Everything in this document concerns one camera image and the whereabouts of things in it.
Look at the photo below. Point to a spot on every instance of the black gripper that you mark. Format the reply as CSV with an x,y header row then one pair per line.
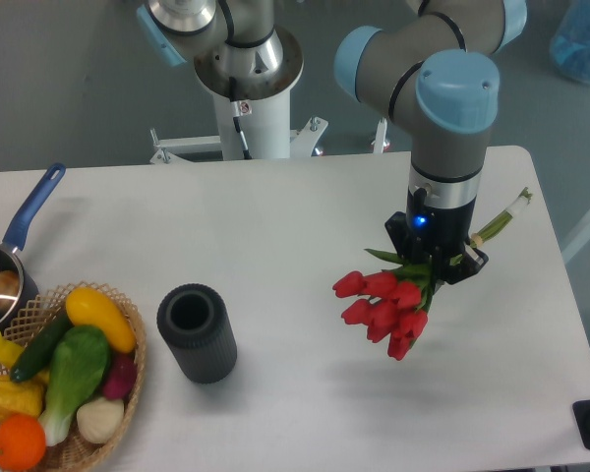
x,y
439,237

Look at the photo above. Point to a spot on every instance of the red tulip bouquet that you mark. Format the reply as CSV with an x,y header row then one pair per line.
x,y
393,304

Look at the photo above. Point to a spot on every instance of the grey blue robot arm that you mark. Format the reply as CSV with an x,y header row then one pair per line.
x,y
434,79

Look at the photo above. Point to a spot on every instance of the dark grey ribbed vase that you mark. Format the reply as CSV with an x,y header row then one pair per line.
x,y
193,322

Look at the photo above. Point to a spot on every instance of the blue plastic bag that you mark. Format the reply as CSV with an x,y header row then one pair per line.
x,y
570,46

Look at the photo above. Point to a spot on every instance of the purple red radish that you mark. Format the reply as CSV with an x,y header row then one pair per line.
x,y
121,377

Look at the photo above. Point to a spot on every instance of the yellow squash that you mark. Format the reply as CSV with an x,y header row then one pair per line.
x,y
87,306

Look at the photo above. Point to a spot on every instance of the green bok choy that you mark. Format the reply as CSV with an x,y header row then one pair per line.
x,y
77,367

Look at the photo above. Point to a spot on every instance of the woven wicker basket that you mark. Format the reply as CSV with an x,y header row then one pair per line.
x,y
75,453

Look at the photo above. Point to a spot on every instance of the white garlic bulb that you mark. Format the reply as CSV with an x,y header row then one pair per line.
x,y
99,419

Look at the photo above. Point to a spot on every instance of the dark green cucumber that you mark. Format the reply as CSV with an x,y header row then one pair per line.
x,y
38,353

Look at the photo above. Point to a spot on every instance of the yellow banana pepper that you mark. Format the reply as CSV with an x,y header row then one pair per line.
x,y
10,352

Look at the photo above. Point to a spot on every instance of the small yellow pumpkin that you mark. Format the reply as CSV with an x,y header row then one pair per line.
x,y
20,398

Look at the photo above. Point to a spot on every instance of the orange fruit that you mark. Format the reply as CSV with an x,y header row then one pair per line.
x,y
22,443

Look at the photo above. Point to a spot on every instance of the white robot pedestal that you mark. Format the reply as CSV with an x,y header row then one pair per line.
x,y
250,90

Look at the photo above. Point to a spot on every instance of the blue handled saucepan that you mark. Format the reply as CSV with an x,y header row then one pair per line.
x,y
16,235

